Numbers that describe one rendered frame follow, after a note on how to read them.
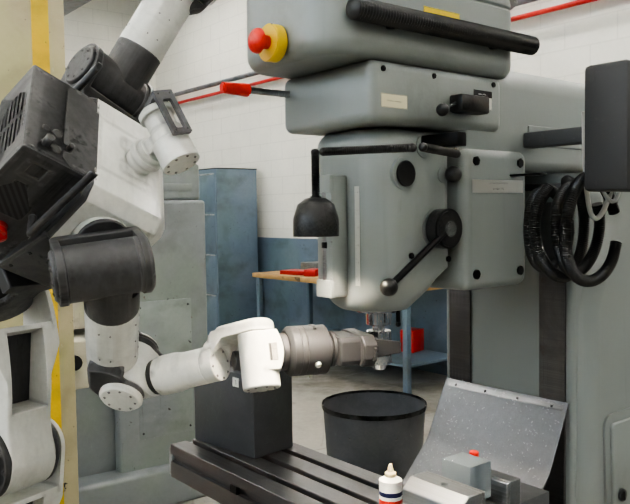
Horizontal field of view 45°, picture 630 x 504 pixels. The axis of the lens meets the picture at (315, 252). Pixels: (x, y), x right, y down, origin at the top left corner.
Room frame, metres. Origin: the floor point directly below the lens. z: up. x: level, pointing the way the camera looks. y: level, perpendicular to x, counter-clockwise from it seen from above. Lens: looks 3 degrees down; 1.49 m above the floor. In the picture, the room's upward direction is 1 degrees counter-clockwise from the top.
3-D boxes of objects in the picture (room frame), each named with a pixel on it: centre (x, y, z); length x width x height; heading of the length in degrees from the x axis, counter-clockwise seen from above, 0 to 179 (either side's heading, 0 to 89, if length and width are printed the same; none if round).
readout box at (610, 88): (1.30, -0.56, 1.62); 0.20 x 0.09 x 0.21; 129
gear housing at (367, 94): (1.40, -0.15, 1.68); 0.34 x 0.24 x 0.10; 129
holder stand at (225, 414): (1.77, 0.18, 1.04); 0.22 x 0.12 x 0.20; 46
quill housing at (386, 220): (1.38, -0.12, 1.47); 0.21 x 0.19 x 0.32; 39
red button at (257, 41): (1.22, 0.08, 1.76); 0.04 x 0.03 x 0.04; 39
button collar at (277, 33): (1.23, 0.06, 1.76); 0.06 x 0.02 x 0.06; 39
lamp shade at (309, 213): (1.17, 0.00, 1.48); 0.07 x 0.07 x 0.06
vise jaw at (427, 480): (1.18, -0.20, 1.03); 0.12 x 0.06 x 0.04; 38
